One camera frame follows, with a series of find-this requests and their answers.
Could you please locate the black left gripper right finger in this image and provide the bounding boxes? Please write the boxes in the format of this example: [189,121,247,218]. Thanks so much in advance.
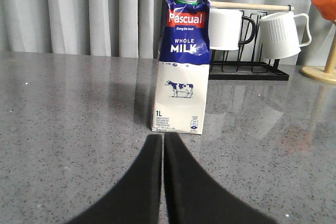
[163,133,276,223]

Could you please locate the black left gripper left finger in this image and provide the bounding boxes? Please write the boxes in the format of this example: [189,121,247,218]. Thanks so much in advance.
[69,134,162,223]

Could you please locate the Pascual whole milk carton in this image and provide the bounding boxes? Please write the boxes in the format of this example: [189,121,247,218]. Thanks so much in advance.
[151,0,211,134]

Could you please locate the white ribbed mug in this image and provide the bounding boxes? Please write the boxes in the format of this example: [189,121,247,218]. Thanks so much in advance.
[259,11,312,60]

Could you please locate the wooden mug tree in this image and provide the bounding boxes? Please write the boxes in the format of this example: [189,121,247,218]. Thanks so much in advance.
[300,35,335,84]

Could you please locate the grey curtain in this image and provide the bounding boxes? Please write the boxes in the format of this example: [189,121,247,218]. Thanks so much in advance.
[1,0,335,66]

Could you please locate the black wire mug rack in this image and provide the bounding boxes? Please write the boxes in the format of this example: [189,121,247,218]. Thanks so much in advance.
[209,1,295,81]

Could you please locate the white mug black handle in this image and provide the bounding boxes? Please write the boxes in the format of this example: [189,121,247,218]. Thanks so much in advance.
[208,8,256,51]

